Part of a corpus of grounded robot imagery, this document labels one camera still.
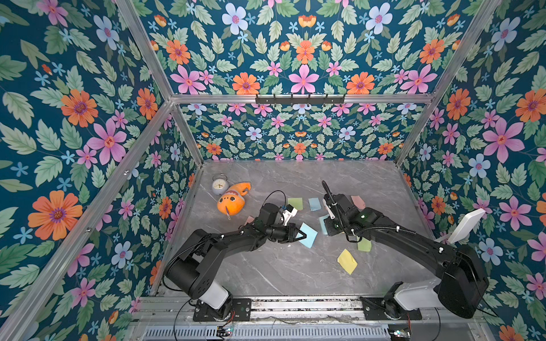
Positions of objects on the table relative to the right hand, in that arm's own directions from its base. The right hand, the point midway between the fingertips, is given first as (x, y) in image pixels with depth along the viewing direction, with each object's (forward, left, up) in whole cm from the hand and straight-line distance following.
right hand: (331, 219), depth 84 cm
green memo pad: (+16, +14, -13) cm, 25 cm away
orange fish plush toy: (+9, +43, -2) cm, 44 cm away
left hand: (-7, +9, -1) cm, 12 cm away
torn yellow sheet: (-12, -7, -12) cm, 18 cm away
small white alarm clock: (+22, +52, -6) cm, 57 cm away
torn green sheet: (-6, -14, -10) cm, 19 cm away
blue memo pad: (-5, +8, -4) cm, 10 cm away
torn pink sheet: (+17, -17, -11) cm, 26 cm away
